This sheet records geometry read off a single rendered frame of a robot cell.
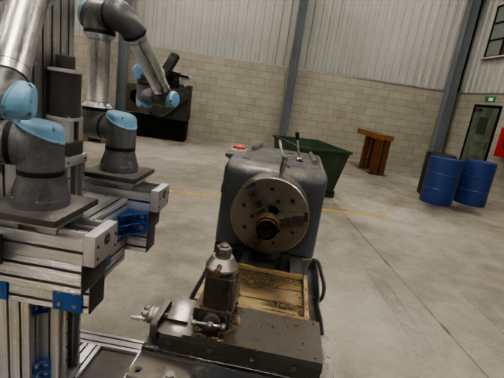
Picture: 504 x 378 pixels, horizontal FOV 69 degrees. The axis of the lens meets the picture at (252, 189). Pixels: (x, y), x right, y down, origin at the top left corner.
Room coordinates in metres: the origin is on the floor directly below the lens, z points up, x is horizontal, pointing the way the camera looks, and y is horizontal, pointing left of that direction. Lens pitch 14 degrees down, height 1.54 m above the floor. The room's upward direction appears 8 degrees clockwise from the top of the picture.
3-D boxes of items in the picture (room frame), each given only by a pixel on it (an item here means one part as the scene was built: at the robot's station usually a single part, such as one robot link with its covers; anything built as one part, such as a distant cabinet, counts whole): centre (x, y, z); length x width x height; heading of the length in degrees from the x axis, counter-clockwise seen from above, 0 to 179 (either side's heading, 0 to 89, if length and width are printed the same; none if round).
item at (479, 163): (7.40, -4.44, 0.44); 0.59 x 0.59 x 0.88
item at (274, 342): (0.82, -0.02, 0.95); 0.43 x 0.17 x 0.05; 85
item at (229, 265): (0.83, 0.05, 1.13); 0.08 x 0.08 x 0.03
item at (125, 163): (1.46, 0.55, 1.21); 0.15 x 0.15 x 0.10
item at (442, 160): (7.03, -3.57, 0.44); 0.59 x 0.59 x 0.88
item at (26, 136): (0.97, 0.59, 1.33); 0.13 x 0.12 x 0.14; 108
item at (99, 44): (1.52, 0.67, 1.54); 0.15 x 0.12 x 0.55; 65
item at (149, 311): (0.84, 0.23, 0.95); 0.07 x 0.04 x 0.04; 85
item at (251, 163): (1.84, -0.11, 1.06); 0.59 x 0.48 x 0.39; 175
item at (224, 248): (0.83, 0.05, 1.17); 0.04 x 0.04 x 0.03
